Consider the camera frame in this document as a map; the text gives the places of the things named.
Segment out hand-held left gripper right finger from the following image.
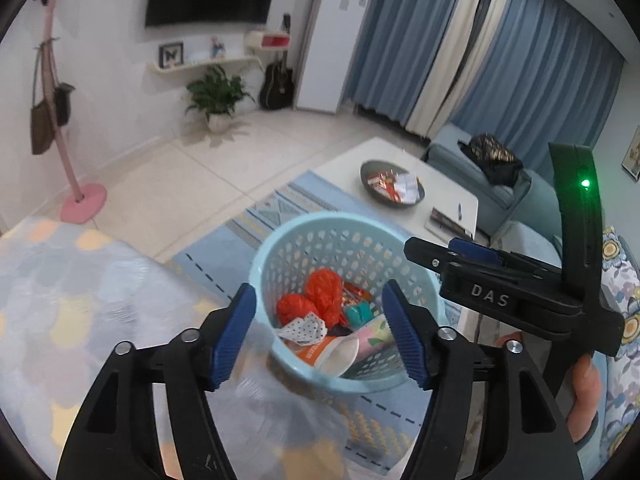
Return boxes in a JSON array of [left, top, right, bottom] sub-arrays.
[[381, 279, 583, 480]]

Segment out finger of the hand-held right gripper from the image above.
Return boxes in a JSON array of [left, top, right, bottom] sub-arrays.
[[448, 238, 564, 275], [404, 237, 463, 273]]

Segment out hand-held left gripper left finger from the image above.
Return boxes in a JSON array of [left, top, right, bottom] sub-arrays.
[[56, 282, 258, 480]]

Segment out pastel printed paper cup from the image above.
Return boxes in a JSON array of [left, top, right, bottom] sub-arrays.
[[357, 316, 396, 361]]

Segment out teal packet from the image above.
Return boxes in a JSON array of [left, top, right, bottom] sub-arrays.
[[345, 304, 372, 330]]

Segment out red snack wrapper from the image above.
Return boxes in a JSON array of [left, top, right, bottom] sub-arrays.
[[342, 285, 373, 306]]

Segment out polka-dot wrapper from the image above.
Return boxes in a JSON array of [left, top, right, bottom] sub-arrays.
[[274, 311, 328, 345]]

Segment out orange paper cup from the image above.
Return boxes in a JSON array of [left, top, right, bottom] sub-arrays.
[[295, 335, 361, 378]]

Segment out orange plastic bag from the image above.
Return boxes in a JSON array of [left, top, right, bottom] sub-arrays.
[[306, 269, 346, 326]]

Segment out light blue plastic basket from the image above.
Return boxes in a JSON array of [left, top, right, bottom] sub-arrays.
[[248, 211, 448, 393]]

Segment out brown shoulder bag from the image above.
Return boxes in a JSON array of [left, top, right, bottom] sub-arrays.
[[31, 42, 57, 156]]

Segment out person's right hand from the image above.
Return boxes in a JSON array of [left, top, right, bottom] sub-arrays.
[[565, 352, 604, 443]]

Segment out dark covered book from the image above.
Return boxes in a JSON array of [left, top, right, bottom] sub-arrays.
[[424, 206, 473, 241]]

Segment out blue sofa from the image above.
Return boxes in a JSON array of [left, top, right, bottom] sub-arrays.
[[425, 122, 566, 261]]

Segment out floral cushion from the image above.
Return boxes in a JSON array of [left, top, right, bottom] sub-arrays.
[[595, 225, 640, 461]]

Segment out pile of snack packets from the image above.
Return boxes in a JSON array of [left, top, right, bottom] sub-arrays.
[[367, 170, 421, 203]]

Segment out dark oval bowl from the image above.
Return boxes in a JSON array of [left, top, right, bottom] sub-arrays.
[[360, 160, 426, 207]]

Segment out black handbag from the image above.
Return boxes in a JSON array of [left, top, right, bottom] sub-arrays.
[[459, 133, 525, 187]]

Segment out white coffee table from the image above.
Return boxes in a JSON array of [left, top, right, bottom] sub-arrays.
[[315, 136, 480, 261]]

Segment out blue patterned rug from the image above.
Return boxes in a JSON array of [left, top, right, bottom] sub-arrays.
[[167, 170, 451, 476]]

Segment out blue curtain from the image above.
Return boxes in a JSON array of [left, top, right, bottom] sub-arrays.
[[452, 0, 626, 171], [345, 0, 471, 121]]

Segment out beige curtain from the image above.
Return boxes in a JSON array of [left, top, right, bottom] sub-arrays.
[[405, 0, 516, 138]]

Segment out black guitar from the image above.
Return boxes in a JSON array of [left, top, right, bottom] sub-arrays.
[[259, 12, 295, 110]]

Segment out white refrigerator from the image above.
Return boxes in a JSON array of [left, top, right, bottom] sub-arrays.
[[294, 0, 378, 113]]

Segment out green potted plant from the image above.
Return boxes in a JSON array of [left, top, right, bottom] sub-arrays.
[[184, 65, 256, 133]]

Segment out white and red shelf box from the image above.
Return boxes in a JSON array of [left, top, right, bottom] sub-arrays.
[[245, 30, 292, 52]]

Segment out pink coat rack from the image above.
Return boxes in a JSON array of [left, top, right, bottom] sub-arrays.
[[32, 0, 108, 223]]

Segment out small black bag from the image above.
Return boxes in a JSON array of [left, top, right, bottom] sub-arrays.
[[52, 82, 76, 127]]

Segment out framed wall picture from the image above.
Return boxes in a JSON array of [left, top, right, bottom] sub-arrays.
[[621, 127, 640, 181]]

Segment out white curved wall shelf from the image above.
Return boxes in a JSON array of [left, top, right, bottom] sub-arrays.
[[146, 55, 263, 77]]

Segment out butterfly picture frame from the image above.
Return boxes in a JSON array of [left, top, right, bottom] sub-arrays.
[[158, 41, 185, 69]]

